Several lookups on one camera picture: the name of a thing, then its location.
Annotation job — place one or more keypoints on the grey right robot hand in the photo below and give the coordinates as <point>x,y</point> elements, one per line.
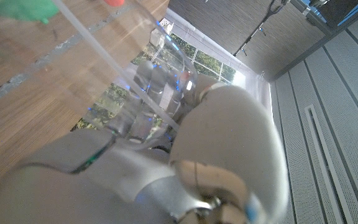
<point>228,140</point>

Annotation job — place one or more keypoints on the clear spray bottle black head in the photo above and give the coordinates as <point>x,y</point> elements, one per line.
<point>120,46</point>

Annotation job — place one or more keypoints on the printed window forest backdrop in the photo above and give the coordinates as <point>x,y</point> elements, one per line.
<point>210,62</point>

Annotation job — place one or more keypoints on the small red fruit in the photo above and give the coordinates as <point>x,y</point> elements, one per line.
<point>114,2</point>

